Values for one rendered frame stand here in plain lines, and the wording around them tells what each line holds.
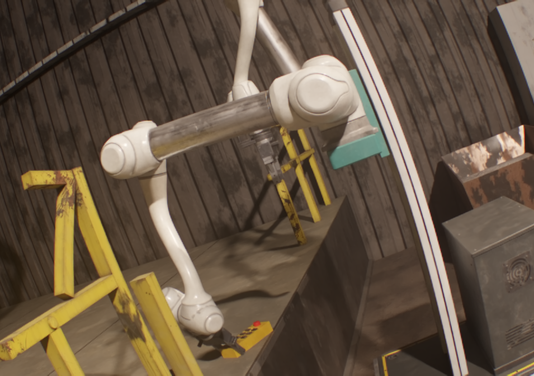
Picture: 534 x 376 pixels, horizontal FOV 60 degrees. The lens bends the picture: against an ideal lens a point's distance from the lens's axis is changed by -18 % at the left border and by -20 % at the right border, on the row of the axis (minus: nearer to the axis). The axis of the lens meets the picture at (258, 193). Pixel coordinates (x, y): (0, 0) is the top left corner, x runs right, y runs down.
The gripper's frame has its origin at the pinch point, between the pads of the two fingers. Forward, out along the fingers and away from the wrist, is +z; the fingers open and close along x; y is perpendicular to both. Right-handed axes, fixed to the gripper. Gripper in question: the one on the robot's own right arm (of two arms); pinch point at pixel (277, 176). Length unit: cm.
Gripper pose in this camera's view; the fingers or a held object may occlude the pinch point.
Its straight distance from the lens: 208.3
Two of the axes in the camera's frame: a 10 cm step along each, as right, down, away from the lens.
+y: 9.2, -3.5, -1.7
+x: 1.3, -1.3, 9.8
